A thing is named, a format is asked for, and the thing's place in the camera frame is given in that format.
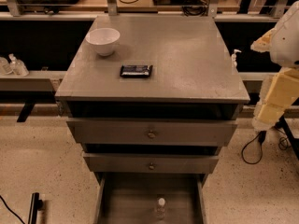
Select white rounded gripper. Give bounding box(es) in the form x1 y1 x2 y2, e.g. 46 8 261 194
250 1 299 131

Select clear plastic water bottle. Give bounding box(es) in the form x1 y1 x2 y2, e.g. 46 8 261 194
155 197 166 219

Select white pump dispenser bottle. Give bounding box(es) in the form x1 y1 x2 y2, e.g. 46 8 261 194
231 49 242 67

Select grey drawer cabinet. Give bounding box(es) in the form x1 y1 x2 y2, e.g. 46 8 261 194
54 14 251 224

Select middle grey drawer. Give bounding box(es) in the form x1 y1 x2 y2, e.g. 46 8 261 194
83 153 219 174

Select top grey drawer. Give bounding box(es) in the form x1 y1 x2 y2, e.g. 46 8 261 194
67 119 236 147

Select bottom open grey drawer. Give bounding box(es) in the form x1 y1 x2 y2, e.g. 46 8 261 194
94 173 207 224

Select clear sanitizer bottle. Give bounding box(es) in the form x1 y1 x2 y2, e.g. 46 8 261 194
8 53 29 77

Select black table leg right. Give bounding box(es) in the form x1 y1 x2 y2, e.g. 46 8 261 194
279 117 299 160

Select white ceramic bowl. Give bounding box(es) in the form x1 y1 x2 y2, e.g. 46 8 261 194
85 28 121 56

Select black stand foot left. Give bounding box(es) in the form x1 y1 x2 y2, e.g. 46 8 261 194
28 192 43 224

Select black floor power cable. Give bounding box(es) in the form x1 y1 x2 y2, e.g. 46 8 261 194
241 120 292 165

